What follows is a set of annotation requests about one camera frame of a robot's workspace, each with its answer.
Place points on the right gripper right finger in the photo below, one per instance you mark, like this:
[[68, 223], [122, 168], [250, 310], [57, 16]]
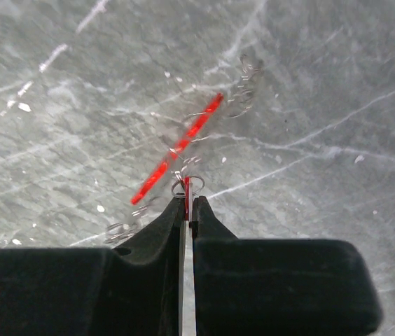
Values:
[[278, 286]]

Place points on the red key tag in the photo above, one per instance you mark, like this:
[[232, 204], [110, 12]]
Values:
[[188, 199]]

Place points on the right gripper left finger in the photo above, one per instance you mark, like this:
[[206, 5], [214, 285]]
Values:
[[135, 288]]

